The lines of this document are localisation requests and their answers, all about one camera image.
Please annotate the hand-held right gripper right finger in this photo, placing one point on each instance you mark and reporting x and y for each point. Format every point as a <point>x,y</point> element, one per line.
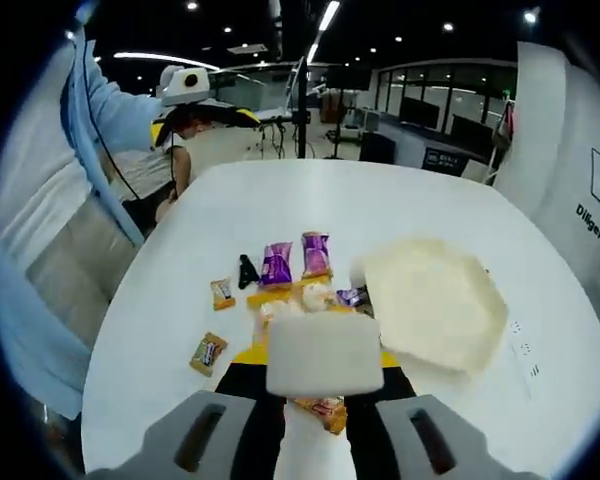
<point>430,435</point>

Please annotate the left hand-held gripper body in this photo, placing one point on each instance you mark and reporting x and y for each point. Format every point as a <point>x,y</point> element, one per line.
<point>192,87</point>

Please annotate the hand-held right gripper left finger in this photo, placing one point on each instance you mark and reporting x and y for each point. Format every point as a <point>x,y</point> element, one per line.
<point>195,435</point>

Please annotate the small orange food packet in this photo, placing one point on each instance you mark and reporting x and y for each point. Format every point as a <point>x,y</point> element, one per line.
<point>222,295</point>
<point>207,352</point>

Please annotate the brown orange food packet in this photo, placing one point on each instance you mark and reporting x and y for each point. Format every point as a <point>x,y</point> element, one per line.
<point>325,411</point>

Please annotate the cream plastic food tongs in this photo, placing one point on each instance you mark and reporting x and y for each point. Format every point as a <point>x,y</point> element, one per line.
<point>325,357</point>

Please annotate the cream hexagonal container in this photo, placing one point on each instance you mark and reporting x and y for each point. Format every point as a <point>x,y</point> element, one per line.
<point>430,300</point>

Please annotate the yellow clear food packet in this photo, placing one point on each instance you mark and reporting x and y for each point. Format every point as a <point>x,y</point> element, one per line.
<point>320,298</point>
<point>272,306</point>

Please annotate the small black food packet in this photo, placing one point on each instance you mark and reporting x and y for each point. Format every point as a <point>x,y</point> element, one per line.
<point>245,270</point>

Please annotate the person's left hand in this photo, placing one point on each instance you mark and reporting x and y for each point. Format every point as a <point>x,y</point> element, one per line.
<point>166,80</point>

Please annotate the black tripod stand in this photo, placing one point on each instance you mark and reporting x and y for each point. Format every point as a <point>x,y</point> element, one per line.
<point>303,130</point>

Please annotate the white table socket panel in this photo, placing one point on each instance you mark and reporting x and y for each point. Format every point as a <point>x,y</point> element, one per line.
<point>525,350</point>

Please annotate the black cabinet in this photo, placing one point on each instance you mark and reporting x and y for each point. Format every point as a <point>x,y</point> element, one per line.
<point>377,147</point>

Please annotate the black monitor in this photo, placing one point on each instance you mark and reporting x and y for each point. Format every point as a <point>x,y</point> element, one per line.
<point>472,125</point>
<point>417,112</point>

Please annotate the dark reception counter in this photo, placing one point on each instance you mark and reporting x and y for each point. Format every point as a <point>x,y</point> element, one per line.
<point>460,160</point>

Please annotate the coat rack with bags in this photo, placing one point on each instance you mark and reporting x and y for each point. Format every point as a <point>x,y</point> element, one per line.
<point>505,125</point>

